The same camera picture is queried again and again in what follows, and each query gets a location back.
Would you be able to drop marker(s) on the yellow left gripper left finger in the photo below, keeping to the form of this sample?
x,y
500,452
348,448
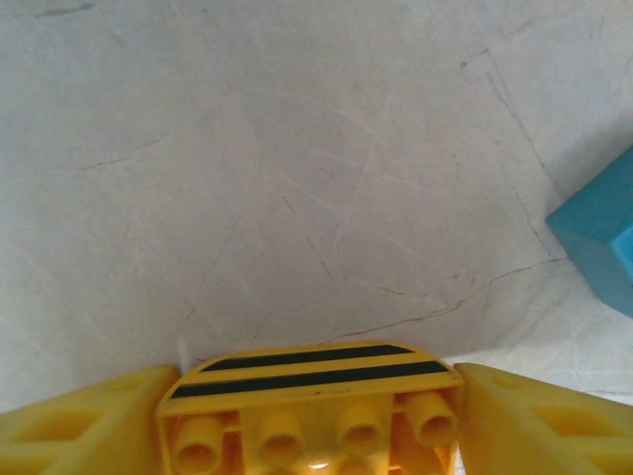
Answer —
x,y
79,435

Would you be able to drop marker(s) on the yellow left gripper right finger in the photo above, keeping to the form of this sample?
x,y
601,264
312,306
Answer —
x,y
554,430

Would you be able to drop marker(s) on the small blue lego brick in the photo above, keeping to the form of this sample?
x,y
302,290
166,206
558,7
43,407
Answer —
x,y
598,232

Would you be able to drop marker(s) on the yellow striped lego brick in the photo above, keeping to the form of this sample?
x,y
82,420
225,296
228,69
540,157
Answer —
x,y
316,435

